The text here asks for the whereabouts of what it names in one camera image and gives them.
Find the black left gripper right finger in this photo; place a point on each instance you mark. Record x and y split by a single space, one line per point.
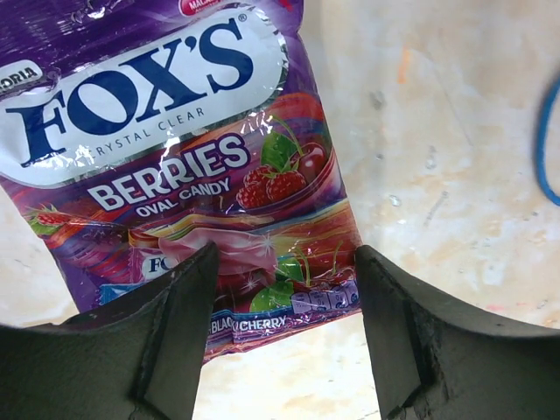
435 356

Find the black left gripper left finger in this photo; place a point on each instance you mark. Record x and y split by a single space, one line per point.
137 357

